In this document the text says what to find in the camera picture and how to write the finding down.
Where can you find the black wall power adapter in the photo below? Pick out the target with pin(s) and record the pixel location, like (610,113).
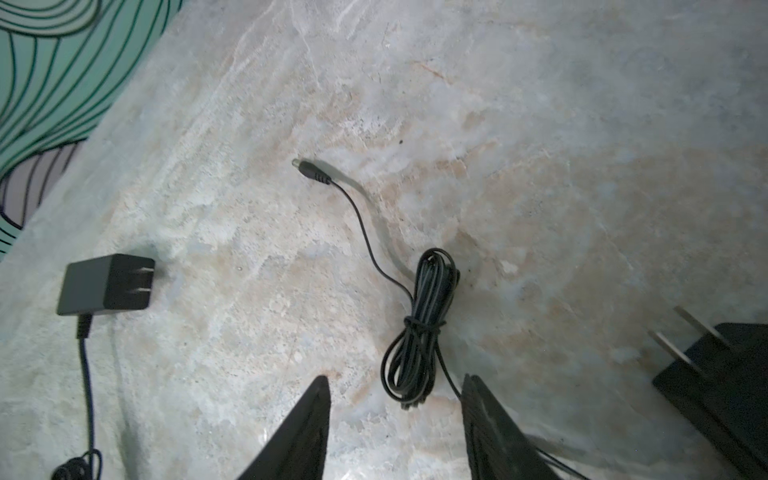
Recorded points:
(719,384)

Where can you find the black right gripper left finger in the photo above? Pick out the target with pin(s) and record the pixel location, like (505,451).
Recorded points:
(297,449)

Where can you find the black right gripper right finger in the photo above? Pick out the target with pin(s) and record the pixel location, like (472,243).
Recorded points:
(496,448)

